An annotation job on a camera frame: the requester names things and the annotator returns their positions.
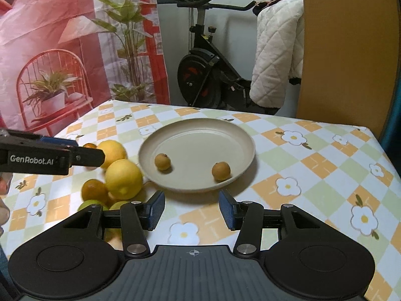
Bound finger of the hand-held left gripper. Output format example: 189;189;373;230
69;147;106;167
39;136;79;147

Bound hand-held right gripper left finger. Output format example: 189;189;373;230
47;191;166;258

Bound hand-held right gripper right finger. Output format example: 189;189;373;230
219;190;337;256

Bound yellow lemon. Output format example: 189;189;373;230
96;139;127;170
105;159;144;199

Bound dark orange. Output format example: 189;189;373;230
81;179;109;203

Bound green round fruit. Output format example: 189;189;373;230
103;200;130;243
77;200;109;214

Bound beige round plate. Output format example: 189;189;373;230
138;118;256;193

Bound person's left hand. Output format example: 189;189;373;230
0;199;11;237

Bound brown longan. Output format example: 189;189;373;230
154;153;172;172
212;162;231;182

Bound checkered floral tablecloth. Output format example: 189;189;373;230
0;99;393;290

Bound printed backdrop cloth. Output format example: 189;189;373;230
0;0;171;138

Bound black exercise bike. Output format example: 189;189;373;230
171;0;282;115

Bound white quilted blanket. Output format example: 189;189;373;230
250;0;305;109

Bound wooden board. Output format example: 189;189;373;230
296;0;397;138

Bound black garment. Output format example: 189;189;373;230
252;0;302;17

